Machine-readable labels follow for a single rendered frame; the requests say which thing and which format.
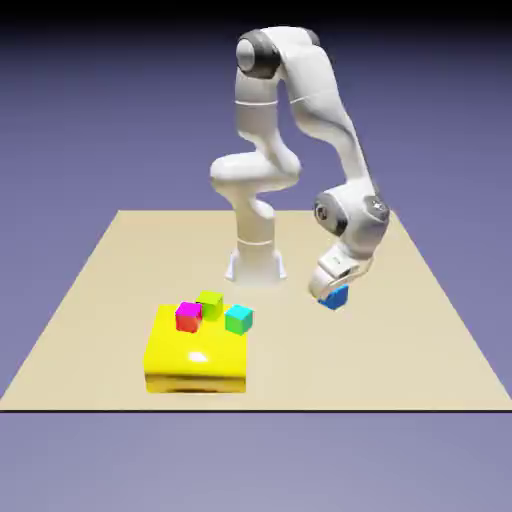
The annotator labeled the small cyan and green cube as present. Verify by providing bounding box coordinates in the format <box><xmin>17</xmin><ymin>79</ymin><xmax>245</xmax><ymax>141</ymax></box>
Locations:
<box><xmin>224</xmin><ymin>304</ymin><xmax>255</xmax><ymax>336</ymax></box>

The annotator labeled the large yellow box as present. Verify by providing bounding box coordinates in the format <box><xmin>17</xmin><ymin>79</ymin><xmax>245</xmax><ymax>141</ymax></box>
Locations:
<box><xmin>143</xmin><ymin>304</ymin><xmax>248</xmax><ymax>395</ymax></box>

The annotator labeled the small blue cube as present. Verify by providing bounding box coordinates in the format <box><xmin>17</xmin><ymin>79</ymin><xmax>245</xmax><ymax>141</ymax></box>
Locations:
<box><xmin>318</xmin><ymin>284</ymin><xmax>350</xmax><ymax>311</ymax></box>

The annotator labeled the small magenta and red cube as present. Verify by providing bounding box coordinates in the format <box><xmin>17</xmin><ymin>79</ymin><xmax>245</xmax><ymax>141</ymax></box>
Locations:
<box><xmin>174</xmin><ymin>301</ymin><xmax>204</xmax><ymax>334</ymax></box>

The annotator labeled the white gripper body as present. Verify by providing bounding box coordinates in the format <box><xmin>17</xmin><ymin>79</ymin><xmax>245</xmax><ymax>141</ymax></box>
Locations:
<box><xmin>307</xmin><ymin>244</ymin><xmax>374</xmax><ymax>300</ymax></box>

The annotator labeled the small yellow-green cube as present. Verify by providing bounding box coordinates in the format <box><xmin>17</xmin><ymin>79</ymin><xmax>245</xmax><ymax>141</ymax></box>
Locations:
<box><xmin>195</xmin><ymin>290</ymin><xmax>224</xmax><ymax>322</ymax></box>

